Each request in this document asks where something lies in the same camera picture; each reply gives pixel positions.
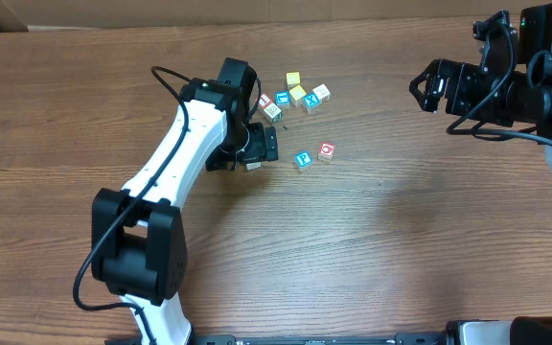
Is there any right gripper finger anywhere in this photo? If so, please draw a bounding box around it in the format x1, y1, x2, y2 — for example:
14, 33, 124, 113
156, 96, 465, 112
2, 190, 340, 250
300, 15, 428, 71
409, 59, 441, 89
409, 85, 437, 112

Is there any white patterned wooden block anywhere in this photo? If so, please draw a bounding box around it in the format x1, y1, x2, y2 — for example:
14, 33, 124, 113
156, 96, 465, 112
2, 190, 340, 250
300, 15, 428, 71
245, 162, 262, 171

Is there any blue P letter block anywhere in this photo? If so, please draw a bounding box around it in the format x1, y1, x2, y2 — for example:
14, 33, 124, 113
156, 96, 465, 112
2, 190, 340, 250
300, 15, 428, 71
294, 150, 313, 172

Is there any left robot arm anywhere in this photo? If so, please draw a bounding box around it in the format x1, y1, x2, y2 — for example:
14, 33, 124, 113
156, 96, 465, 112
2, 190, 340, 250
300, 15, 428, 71
73, 57, 279, 344

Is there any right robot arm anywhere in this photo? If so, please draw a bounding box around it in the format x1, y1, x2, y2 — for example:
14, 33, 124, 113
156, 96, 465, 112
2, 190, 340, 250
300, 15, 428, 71
409, 3, 552, 344

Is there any white green patterned block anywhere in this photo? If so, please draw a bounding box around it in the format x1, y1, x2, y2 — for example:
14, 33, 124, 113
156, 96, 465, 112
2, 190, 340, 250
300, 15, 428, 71
263, 103, 283, 124

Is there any red I letter block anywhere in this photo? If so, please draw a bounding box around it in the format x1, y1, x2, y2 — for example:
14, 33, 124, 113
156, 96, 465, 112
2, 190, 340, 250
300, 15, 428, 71
258, 93, 272, 109

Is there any blue L letter block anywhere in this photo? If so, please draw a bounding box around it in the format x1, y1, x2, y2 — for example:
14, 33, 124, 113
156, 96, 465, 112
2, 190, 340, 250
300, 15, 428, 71
274, 91, 290, 109

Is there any yellow block near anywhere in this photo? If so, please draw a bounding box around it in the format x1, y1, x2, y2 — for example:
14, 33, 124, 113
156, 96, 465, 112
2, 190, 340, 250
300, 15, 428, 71
288, 84, 307, 107

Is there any yellow block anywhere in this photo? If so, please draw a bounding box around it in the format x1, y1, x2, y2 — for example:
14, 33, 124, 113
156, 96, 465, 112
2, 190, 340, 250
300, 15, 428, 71
288, 84, 307, 107
286, 71, 301, 90

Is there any blue X letter block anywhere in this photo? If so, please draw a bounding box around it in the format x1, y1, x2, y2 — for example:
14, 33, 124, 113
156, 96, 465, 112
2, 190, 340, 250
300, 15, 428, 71
303, 93, 321, 114

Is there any red O letter block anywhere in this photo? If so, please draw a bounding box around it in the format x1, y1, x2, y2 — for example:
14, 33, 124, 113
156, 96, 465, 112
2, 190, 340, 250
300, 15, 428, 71
317, 142, 335, 162

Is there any yellow block far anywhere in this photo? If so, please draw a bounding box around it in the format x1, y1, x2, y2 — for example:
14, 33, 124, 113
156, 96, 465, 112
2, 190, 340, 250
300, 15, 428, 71
286, 71, 301, 90

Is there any white patterned block far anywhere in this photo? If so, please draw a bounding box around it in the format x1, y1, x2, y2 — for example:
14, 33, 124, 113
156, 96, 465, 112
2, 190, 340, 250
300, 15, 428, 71
312, 84, 331, 104

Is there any cardboard box edge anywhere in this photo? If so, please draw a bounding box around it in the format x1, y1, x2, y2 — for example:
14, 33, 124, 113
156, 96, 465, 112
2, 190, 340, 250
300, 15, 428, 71
0, 0, 550, 32

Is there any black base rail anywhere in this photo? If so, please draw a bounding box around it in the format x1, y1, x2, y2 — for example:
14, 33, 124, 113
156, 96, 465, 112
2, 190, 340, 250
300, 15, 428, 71
187, 332, 447, 345

